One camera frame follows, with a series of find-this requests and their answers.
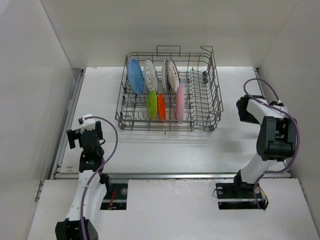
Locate pink plastic plate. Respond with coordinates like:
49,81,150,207
176,84,184,124

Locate blue plastic plate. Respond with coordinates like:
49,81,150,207
127,58,144,95

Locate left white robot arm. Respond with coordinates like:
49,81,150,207
55,116,112,240

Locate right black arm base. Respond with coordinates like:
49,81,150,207
212,182,269,210

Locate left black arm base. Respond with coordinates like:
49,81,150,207
100,180,129,211

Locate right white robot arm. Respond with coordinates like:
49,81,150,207
231,95,297,197

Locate green plastic plate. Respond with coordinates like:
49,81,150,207
146,90,157,119

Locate white plate with red pattern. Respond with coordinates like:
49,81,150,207
168,59,180,93

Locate orange plastic plate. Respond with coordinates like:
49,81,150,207
157,93,166,122

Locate plain white ceramic plate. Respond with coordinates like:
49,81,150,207
161,58,167,94

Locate white plate with grey pattern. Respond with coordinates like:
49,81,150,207
144,58,158,93

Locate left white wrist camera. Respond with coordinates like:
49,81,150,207
78,113,96,133

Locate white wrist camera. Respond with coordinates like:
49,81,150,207
78,113,96,133
269,100,288,113

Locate aluminium rail across table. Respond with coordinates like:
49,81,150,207
51,171,292,180

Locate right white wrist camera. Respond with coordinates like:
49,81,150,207
269,100,288,113

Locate grey wire dish rack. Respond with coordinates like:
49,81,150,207
115,45,224,133

